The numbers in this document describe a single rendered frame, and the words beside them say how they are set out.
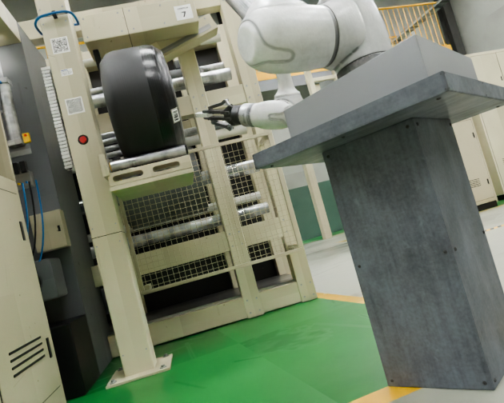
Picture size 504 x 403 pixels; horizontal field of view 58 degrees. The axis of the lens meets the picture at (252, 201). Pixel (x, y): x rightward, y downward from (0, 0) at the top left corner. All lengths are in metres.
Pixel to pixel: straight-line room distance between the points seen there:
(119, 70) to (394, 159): 1.30
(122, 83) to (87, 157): 0.38
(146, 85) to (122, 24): 0.70
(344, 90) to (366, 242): 0.37
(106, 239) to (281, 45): 1.28
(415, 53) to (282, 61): 0.30
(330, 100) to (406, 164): 0.23
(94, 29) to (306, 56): 1.66
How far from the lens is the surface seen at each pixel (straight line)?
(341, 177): 1.16
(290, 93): 1.78
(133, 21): 2.62
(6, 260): 1.70
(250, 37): 1.12
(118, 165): 2.03
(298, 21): 1.14
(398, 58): 1.04
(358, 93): 1.08
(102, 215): 2.09
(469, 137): 6.68
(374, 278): 1.16
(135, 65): 2.05
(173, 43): 2.70
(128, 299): 2.07
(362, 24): 1.23
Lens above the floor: 0.45
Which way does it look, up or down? 4 degrees up
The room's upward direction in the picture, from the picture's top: 15 degrees counter-clockwise
